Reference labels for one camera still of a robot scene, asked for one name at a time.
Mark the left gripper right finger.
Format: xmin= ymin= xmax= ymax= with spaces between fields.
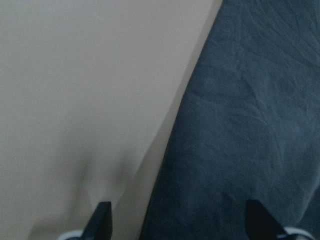
xmin=245 ymin=200 xmax=293 ymax=240

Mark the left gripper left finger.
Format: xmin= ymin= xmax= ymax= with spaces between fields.
xmin=83 ymin=201 xmax=112 ymax=240

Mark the black t-shirt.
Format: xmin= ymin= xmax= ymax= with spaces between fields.
xmin=140 ymin=0 xmax=320 ymax=240

